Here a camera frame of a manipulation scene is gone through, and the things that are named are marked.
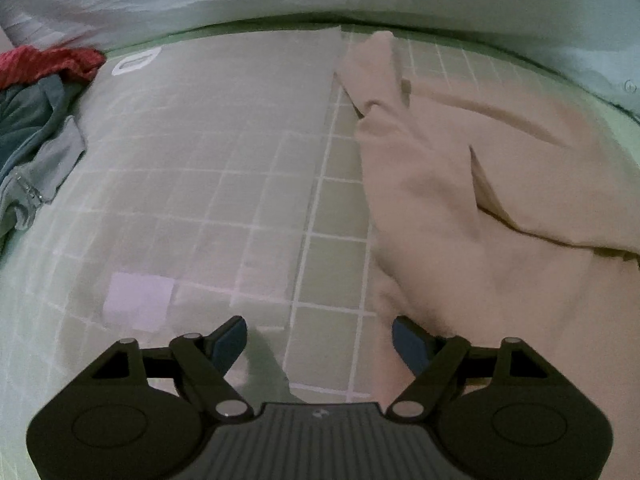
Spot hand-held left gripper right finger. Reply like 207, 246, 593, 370
389, 316, 549, 420

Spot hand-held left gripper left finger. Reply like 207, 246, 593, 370
89, 316, 252, 421

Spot beige garment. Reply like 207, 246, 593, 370
334, 31, 640, 480

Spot green grid mat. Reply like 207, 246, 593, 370
0, 25, 640, 480

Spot large white tape patch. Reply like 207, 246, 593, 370
102, 272, 176, 333

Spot blue denim jeans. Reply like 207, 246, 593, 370
0, 76, 87, 251

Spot white paper tag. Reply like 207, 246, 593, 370
111, 46, 162, 77

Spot red garment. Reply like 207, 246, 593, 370
0, 45, 107, 88

